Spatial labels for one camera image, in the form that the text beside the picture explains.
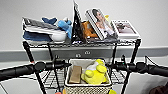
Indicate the yellow round toy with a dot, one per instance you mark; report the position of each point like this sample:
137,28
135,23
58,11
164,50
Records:
112,92

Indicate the pale basket with dark spots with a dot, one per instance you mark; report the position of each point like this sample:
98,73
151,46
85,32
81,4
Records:
86,88

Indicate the orange plush toy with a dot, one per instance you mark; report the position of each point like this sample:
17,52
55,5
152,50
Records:
89,30

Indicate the tan flat box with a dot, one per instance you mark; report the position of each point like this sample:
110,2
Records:
75,74

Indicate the small yellow item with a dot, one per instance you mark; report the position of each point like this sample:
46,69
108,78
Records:
106,17

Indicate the long grey wall band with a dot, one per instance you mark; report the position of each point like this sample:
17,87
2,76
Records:
13,55

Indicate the grey round wall outlet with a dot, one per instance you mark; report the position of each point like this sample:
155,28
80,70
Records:
78,55

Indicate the magazine with face print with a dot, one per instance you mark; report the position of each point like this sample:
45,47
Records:
102,25

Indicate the white bowl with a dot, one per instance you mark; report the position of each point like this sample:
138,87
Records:
58,36

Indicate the blue plush toy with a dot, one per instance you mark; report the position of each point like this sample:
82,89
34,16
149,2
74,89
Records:
65,26

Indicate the white wall outlet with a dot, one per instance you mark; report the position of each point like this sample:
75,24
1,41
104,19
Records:
87,52

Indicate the dark blue folded cloth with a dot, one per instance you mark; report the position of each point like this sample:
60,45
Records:
33,37

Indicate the white book with photo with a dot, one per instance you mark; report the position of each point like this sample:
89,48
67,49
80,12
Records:
124,28

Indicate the yellow plush toy black stripes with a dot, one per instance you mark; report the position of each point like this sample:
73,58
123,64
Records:
94,74

